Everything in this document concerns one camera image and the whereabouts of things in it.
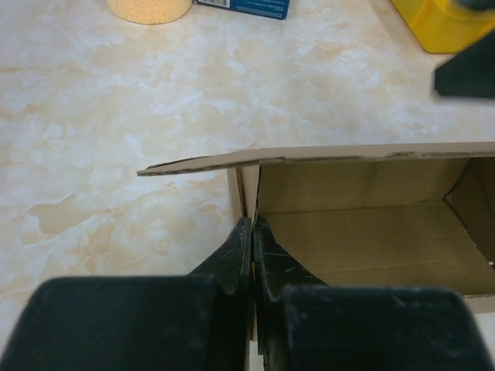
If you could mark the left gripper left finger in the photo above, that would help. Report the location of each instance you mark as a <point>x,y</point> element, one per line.
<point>218,310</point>

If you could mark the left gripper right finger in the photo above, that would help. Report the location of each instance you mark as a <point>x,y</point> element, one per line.
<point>274,270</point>

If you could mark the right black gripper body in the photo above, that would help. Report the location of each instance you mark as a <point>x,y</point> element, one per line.
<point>469,74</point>

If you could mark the brown cardboard paper box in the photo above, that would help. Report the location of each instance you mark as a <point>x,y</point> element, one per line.
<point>414,214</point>

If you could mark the yellow plastic bin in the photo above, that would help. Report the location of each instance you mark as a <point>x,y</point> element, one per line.
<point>444,26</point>

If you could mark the razor in blue package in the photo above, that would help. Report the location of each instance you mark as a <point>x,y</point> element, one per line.
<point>273,9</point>

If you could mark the yellow masking tape roll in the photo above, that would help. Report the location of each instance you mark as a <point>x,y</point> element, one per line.
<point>149,12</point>

